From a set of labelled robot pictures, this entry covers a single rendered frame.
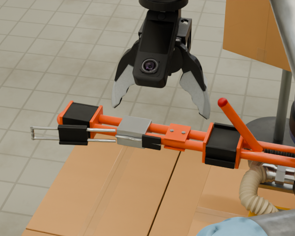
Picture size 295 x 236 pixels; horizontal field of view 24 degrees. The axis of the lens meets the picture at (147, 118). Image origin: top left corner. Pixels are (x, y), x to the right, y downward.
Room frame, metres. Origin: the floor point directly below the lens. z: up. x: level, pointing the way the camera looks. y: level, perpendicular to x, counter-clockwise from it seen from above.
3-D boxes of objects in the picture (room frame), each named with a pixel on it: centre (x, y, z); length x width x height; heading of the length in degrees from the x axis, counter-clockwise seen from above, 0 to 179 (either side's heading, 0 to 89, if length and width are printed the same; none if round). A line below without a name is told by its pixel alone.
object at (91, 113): (1.35, 0.16, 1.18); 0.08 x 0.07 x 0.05; 74
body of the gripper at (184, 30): (0.90, -0.02, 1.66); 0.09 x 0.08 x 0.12; 168
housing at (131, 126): (1.30, 0.03, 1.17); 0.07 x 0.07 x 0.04; 74
